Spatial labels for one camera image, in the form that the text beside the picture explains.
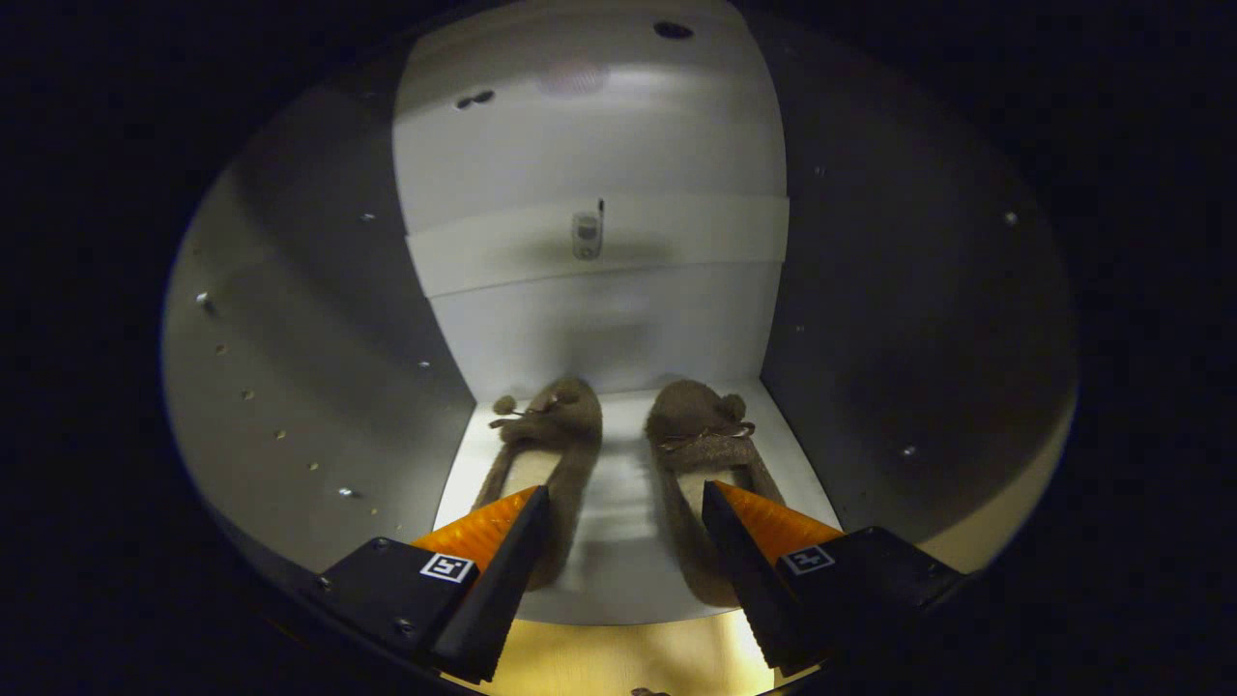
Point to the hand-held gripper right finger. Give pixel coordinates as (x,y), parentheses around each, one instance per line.
(749,590)

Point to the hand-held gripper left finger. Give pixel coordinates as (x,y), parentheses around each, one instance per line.
(498,599)

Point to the brown fuzzy shoe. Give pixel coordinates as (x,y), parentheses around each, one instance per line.
(570,435)
(691,425)

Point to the grey shoe cabinet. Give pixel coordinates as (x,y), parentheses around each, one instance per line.
(599,319)

